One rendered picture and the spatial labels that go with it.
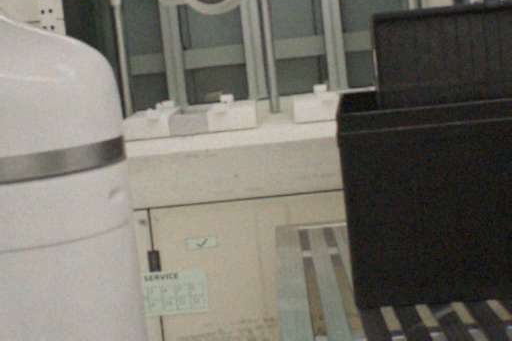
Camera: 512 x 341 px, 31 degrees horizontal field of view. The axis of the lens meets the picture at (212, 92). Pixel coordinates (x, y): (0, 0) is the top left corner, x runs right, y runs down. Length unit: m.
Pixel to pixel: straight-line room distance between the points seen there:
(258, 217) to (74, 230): 0.76
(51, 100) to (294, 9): 1.65
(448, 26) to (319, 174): 0.44
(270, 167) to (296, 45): 0.90
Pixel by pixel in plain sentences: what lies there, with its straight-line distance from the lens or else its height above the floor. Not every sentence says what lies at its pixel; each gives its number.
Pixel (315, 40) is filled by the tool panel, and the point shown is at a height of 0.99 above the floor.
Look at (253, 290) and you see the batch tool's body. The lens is 1.26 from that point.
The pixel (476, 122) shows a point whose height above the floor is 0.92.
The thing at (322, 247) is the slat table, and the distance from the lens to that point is 1.07.
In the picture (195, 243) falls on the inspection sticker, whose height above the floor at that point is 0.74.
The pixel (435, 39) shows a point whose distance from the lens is 0.83.
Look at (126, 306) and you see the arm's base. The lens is 0.52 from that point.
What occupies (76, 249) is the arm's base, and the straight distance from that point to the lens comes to 0.49.
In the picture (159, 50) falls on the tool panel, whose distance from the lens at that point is 2.12.
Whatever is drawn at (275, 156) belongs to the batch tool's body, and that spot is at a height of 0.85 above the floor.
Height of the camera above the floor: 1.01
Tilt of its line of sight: 3 degrees down
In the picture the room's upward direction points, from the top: 6 degrees counter-clockwise
